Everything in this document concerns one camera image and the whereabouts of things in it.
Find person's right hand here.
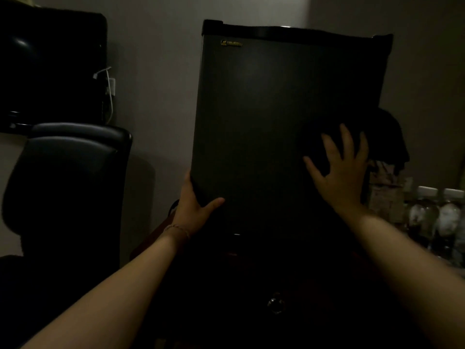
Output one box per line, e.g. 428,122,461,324
303,123,370,217

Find person's left hand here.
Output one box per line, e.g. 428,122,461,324
171,170,226,239

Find blue cloth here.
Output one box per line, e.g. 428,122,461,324
299,108,410,175

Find clear plastic water bottle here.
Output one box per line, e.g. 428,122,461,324
407,186,439,251
435,188,465,268

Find black mini fridge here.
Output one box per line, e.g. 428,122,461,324
189,19,394,273

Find person's left forearm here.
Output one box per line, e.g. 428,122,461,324
20,228,189,349

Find person's right forearm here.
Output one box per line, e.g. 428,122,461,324
336,205,465,349

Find printed brochure stand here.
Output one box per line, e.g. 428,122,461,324
366,161,408,224

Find black office chair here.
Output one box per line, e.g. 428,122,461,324
0,122,133,338

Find black television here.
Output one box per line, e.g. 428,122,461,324
0,0,109,136

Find braided wrist bracelet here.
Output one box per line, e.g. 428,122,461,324
163,224,191,239

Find white power cable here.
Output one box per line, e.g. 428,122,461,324
93,66,114,125

